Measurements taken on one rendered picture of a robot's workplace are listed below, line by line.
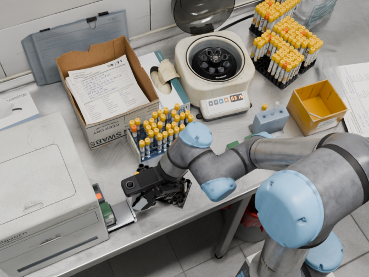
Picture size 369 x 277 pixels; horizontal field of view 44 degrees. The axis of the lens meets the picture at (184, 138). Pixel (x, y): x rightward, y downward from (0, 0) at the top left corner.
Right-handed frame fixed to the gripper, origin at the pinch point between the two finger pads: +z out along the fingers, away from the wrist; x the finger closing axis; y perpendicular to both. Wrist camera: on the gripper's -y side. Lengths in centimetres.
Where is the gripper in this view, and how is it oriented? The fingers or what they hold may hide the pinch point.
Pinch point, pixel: (132, 207)
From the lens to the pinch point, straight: 133.7
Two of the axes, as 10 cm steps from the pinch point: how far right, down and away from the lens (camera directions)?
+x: -4.4, -7.9, 4.3
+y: 7.5, -0.6, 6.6
